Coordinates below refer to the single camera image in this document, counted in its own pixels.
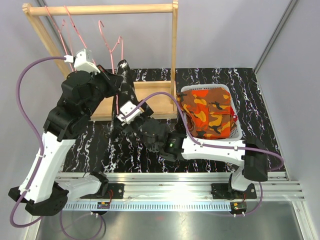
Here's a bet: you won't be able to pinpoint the black white patterned trousers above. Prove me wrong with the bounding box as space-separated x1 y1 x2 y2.
109 59 150 142

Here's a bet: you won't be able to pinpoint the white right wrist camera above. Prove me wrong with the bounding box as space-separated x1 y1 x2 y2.
117 101 142 125

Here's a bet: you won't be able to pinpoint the aluminium mounting rail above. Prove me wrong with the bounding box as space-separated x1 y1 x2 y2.
53 172 306 201

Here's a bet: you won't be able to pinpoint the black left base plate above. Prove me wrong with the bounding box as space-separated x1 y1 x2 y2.
104 183 125 200

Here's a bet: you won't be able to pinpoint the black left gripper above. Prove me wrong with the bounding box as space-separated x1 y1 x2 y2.
82 64 124 118

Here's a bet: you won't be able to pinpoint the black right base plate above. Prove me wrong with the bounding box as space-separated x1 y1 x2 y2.
211 183 257 201

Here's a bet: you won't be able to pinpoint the orange patterned trousers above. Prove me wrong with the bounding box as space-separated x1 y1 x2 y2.
177 87 236 140

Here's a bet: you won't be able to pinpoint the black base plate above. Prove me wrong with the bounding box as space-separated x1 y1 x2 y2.
211 183 257 201
104 183 125 200

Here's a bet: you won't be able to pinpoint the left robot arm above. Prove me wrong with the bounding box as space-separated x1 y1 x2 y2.
8 65 124 217

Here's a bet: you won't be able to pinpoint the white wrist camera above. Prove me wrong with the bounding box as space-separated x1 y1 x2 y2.
64 48 101 75
117 101 142 125

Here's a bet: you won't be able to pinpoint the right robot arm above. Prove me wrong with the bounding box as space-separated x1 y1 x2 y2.
115 102 268 200

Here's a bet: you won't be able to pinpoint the pink wire hanger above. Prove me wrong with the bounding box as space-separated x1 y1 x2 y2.
98 19 125 113
63 5 88 53
44 5 69 56

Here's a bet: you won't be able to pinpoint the white plastic basket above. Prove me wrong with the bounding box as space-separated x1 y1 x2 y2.
181 83 243 142

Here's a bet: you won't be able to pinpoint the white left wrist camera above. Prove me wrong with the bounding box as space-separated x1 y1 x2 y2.
64 48 101 75

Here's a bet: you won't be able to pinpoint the wooden clothes rack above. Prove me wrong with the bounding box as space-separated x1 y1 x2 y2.
22 0 179 121

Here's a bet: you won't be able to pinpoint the white slotted cable duct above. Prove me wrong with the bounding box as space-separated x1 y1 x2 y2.
63 201 245 212

